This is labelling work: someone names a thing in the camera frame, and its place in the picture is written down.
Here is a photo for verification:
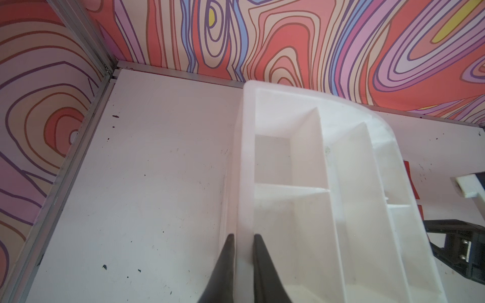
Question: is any white plastic drawer organizer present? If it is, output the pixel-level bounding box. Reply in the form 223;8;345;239
221;81;447;302

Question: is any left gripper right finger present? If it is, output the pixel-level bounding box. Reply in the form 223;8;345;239
253;234;292;303

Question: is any red postcard white text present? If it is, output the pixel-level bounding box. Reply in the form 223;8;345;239
404;160;420;200

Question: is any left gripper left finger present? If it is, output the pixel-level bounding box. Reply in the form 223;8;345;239
198;234;236;303

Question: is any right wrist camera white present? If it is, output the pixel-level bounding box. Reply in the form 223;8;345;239
450;172;484;218

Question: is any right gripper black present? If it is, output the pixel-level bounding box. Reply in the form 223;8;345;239
423;219;484;285

